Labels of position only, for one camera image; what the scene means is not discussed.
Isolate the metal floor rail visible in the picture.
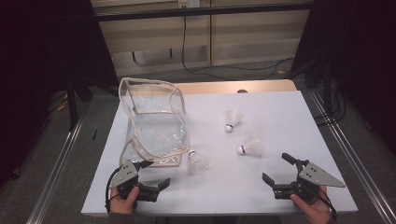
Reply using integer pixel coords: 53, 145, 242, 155
26, 118, 85, 224
309, 90, 396, 224

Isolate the dark curtain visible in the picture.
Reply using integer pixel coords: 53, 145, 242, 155
290, 0, 396, 153
0, 0, 120, 188

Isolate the black metal stand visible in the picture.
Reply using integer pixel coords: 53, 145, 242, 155
66, 74, 94, 132
304, 59, 334, 116

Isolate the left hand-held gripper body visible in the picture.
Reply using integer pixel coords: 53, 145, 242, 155
108, 159, 161, 203

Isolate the black horizontal bar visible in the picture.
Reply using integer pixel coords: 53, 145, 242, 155
94, 3, 314, 22

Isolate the clear plastic bag beige trim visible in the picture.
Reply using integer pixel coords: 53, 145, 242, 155
119, 77, 191, 168

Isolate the person's right hand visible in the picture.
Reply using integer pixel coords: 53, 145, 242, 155
290, 186, 332, 224

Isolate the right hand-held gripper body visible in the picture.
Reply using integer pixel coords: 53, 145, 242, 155
272, 160, 347, 202

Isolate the black floor cable bundle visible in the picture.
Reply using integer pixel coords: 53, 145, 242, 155
314, 90, 347, 126

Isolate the white wall socket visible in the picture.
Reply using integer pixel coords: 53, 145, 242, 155
177, 0, 201, 8

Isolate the white feather shuttlecock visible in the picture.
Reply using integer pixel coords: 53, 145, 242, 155
236, 135, 264, 158
187, 149, 209, 175
225, 108, 244, 133

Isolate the long black wall cable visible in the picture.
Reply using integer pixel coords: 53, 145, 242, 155
181, 15, 295, 81

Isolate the person's left hand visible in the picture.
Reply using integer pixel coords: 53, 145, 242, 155
109, 186, 140, 215

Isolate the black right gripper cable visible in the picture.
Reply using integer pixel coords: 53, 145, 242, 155
307, 186, 339, 221

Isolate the white table sheet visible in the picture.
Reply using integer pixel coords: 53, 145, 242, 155
80, 91, 359, 217

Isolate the wooden table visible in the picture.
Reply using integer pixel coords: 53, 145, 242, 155
80, 78, 359, 218

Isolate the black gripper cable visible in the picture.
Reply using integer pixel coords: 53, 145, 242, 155
105, 166, 123, 213
307, 186, 339, 221

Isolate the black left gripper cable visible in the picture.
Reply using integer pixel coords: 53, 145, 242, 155
105, 166, 123, 213

